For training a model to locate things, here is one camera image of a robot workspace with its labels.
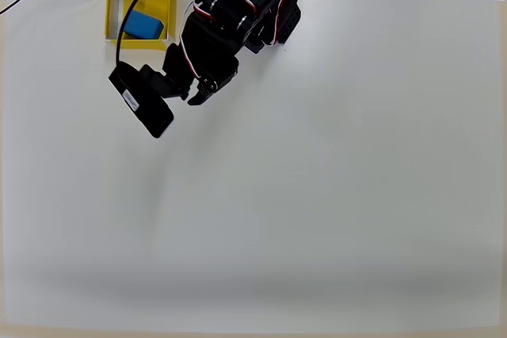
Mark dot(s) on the blue block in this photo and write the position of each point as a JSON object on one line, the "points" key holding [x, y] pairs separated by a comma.
{"points": [[144, 25]]}

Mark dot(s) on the black webcam with white label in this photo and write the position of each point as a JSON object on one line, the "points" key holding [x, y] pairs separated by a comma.
{"points": [[146, 104]]}

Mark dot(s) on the yellow cardboard box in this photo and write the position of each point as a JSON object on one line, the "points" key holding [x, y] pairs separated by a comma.
{"points": [[170, 13]]}

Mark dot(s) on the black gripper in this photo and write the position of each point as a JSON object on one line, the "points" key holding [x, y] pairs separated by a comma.
{"points": [[217, 75]]}

